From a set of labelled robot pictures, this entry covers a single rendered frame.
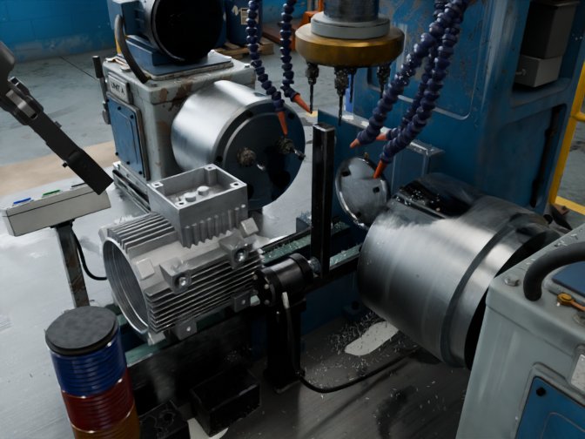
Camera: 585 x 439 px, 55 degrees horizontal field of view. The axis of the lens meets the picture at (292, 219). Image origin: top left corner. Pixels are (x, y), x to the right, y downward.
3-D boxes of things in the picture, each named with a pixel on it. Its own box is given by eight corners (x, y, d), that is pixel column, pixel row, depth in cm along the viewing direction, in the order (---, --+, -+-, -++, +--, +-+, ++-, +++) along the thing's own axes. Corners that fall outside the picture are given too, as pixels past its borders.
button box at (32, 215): (102, 206, 109) (93, 180, 108) (112, 206, 103) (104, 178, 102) (8, 235, 100) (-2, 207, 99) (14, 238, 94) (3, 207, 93)
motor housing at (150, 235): (208, 262, 108) (200, 172, 98) (268, 313, 95) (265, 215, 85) (109, 304, 97) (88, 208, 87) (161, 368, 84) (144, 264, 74)
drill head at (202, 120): (231, 148, 155) (226, 57, 143) (317, 199, 130) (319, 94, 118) (148, 172, 142) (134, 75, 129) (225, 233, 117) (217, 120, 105)
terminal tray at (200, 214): (214, 200, 97) (211, 162, 93) (250, 225, 90) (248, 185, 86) (151, 223, 91) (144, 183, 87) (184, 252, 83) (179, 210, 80)
